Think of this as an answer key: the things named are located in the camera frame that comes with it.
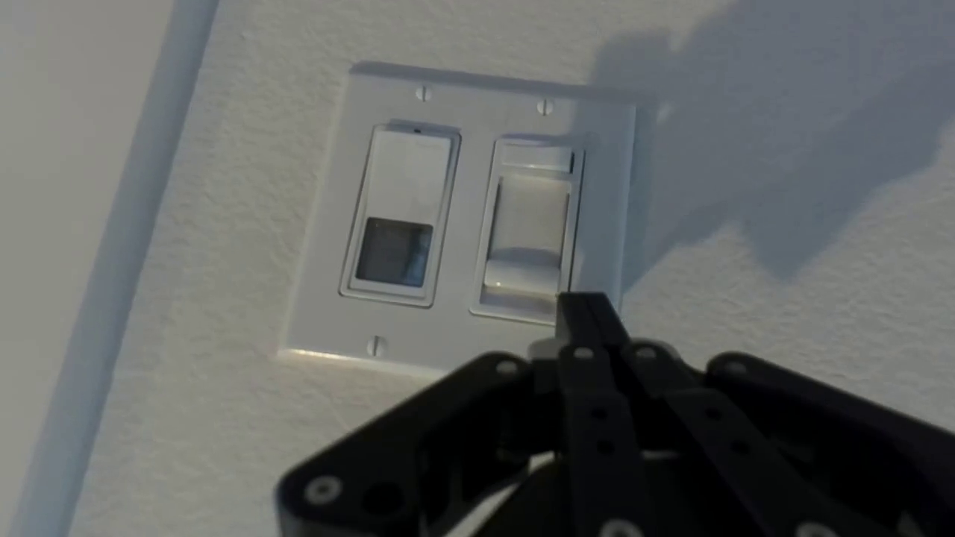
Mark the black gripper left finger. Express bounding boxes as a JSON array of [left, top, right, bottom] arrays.
[[274, 290, 640, 537]]

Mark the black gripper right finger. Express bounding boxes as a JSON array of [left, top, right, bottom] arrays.
[[598, 341, 955, 537]]

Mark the white rocker switch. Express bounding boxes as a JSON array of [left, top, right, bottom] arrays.
[[469, 131, 584, 327]]

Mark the white switch with dark window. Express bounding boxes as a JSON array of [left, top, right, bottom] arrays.
[[335, 119, 466, 310]]

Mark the white double switch plate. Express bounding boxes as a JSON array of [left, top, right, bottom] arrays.
[[278, 63, 641, 377]]

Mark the white door frame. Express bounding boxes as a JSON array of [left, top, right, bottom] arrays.
[[0, 0, 225, 537]]

